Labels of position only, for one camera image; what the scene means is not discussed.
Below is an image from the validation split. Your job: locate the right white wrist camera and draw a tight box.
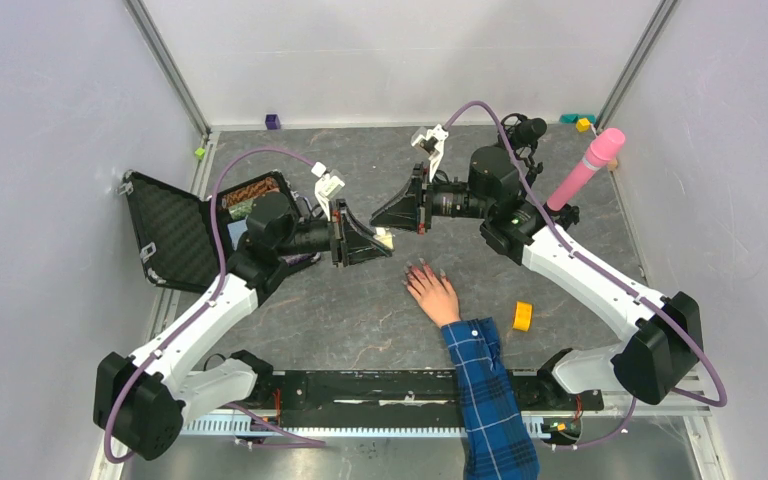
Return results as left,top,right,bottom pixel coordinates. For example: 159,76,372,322
411,124,449,183

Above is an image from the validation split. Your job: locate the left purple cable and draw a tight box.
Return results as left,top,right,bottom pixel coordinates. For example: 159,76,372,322
102,146,329,465

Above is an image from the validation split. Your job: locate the yellow block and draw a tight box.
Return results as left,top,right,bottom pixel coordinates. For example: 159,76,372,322
512,301,533,332

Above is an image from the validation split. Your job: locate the black poker chip case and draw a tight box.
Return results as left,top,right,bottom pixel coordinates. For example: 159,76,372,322
120,170,293,293

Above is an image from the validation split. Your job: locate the purple cube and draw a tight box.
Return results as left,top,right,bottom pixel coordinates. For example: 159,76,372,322
264,113,282,130

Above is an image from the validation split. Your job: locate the pink foam cylinder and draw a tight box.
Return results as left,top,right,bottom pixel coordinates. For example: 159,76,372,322
546,128,626,211

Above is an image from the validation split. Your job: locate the teal block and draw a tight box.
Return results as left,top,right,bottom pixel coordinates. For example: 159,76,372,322
559,113,597,124

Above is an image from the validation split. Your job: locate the black microphone on tripod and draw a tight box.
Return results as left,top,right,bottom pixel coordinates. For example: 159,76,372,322
501,113,548,185

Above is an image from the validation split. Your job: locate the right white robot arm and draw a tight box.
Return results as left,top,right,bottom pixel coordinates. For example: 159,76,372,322
371,146,702,408

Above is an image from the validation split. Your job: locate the small nail polish bottle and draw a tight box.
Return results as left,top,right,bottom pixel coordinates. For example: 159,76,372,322
374,227,394,250

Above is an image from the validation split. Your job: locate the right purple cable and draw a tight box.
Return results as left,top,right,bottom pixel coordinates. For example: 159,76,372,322
443,100,729,452

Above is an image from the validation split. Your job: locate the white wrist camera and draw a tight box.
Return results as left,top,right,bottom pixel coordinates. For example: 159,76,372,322
411,124,449,183
311,162,345,221

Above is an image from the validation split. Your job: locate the blue plaid sleeve forearm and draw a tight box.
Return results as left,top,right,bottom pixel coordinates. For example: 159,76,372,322
441,318,540,479

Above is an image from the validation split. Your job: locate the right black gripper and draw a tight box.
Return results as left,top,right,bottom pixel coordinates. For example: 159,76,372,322
371,164,491,236

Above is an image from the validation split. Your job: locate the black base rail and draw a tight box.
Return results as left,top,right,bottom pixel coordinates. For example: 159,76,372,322
205,368,605,432

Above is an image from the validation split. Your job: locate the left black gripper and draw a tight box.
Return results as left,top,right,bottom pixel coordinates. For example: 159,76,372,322
275,198,391,267

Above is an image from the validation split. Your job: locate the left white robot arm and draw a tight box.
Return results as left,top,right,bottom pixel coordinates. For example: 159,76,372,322
93,192,394,463

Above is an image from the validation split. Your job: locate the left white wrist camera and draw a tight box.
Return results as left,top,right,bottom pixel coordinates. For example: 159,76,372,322
311,162,345,221

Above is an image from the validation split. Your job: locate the purple cable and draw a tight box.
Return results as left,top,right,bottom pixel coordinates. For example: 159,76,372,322
443,100,729,452
102,146,329,465

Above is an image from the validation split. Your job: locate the person hand with painted nails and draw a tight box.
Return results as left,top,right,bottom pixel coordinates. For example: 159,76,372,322
404,263,461,328

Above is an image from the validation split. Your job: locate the small yellow cube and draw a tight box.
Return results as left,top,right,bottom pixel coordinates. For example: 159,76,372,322
575,117,591,132

